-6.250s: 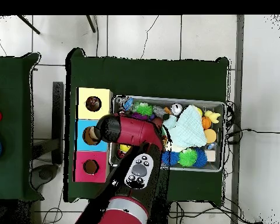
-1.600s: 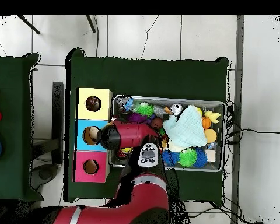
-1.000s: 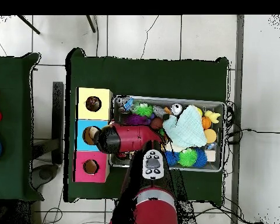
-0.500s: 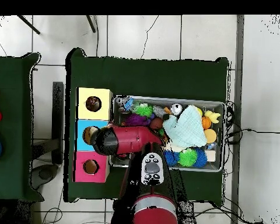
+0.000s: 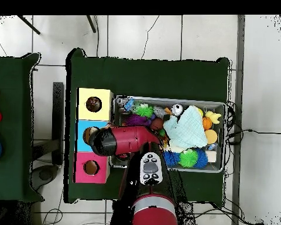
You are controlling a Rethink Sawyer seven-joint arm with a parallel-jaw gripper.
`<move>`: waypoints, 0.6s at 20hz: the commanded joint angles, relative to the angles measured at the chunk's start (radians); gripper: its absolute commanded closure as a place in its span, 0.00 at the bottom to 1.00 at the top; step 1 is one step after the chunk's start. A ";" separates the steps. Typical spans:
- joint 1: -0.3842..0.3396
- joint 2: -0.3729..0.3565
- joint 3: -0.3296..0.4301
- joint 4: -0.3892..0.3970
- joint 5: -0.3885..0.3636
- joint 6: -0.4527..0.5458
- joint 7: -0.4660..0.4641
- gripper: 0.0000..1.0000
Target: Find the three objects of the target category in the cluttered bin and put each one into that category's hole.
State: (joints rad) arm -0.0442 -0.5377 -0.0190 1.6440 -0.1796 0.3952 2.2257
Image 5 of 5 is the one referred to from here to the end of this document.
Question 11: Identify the mint green knitted cloth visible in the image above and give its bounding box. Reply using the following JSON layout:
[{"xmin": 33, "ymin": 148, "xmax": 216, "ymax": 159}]
[{"xmin": 163, "ymin": 105, "xmax": 209, "ymax": 150}]

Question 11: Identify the clear shallow bin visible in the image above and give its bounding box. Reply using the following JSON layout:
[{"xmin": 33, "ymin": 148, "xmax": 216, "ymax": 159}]
[{"xmin": 108, "ymin": 97, "xmax": 228, "ymax": 174}]

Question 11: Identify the purple spiky ball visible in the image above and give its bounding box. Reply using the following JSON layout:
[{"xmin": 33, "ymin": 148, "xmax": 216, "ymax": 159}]
[{"xmin": 126, "ymin": 114, "xmax": 152, "ymax": 127}]

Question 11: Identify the green spiky ball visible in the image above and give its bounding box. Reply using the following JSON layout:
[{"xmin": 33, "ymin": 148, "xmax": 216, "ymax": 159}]
[{"xmin": 135, "ymin": 103, "xmax": 155, "ymax": 118}]

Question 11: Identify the crushed plastic water bottle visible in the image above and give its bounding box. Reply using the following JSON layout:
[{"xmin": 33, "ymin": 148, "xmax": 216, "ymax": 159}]
[{"xmin": 114, "ymin": 97, "xmax": 135, "ymax": 113}]

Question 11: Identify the large blue spiky ball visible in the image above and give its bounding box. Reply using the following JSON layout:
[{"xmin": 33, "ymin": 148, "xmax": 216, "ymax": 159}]
[{"xmin": 163, "ymin": 149, "xmax": 181, "ymax": 168}]

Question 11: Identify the dark green table cloth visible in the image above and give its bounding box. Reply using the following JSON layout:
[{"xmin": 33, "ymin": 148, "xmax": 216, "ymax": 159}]
[{"xmin": 64, "ymin": 47, "xmax": 231, "ymax": 208}]

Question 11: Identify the green fuzzy monster toy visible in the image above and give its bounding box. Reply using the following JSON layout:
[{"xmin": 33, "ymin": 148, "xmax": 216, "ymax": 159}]
[{"xmin": 179, "ymin": 149, "xmax": 200, "ymax": 169}]

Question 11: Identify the small orange basketball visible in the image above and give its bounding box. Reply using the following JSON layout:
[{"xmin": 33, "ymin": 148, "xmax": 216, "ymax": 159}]
[{"xmin": 201, "ymin": 117, "xmax": 213, "ymax": 131}]

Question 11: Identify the pale orange round sponge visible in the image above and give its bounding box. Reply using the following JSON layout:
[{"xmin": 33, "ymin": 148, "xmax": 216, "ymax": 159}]
[{"xmin": 204, "ymin": 129, "xmax": 218, "ymax": 145}]

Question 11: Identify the black tripod leg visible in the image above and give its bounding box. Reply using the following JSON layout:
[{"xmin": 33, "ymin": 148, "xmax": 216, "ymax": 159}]
[
  {"xmin": 16, "ymin": 15, "xmax": 42, "ymax": 36},
  {"xmin": 86, "ymin": 15, "xmax": 98, "ymax": 34}
]

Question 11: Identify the green covered side table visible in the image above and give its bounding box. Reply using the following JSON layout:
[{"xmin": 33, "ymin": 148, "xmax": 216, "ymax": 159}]
[{"xmin": 0, "ymin": 53, "xmax": 43, "ymax": 203}]

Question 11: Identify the black cable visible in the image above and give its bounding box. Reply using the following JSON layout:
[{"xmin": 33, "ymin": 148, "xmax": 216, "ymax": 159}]
[{"xmin": 226, "ymin": 127, "xmax": 281, "ymax": 141}]

